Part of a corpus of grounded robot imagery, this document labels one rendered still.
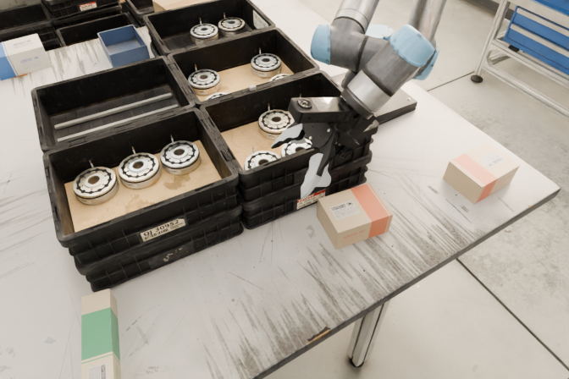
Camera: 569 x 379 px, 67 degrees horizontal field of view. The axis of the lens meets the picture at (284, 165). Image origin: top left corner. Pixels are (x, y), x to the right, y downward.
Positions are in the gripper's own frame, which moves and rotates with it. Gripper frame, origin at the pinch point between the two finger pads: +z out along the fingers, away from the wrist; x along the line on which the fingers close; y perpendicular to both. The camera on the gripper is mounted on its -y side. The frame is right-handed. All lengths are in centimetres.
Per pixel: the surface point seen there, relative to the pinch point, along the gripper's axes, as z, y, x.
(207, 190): 17.9, -1.6, 11.3
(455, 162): -21, 60, 6
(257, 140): 11.1, 19.5, 32.3
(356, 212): 3.9, 34.0, 2.0
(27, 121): 67, -17, 87
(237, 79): 8, 23, 63
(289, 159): 3.1, 13.1, 12.8
